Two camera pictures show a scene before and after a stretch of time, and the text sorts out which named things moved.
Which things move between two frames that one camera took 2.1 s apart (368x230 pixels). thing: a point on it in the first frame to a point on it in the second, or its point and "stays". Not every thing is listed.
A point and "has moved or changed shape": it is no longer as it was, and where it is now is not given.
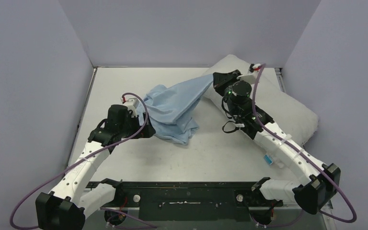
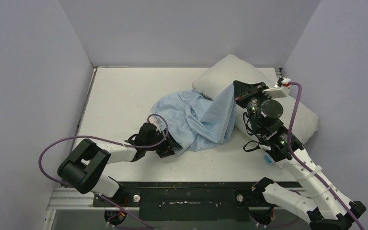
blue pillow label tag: x=268 y=159 stays
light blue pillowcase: x=173 y=109 has moved or changed shape
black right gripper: x=221 y=79 to x=246 y=92
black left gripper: x=147 y=131 to x=168 y=147
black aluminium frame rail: x=193 y=201 stays
